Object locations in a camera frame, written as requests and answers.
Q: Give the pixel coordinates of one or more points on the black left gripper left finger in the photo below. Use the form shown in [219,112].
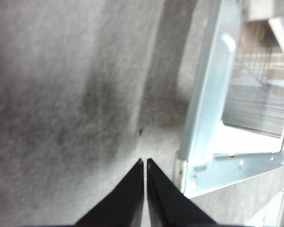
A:
[123,203]

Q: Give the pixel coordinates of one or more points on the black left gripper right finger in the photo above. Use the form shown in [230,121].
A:
[168,203]

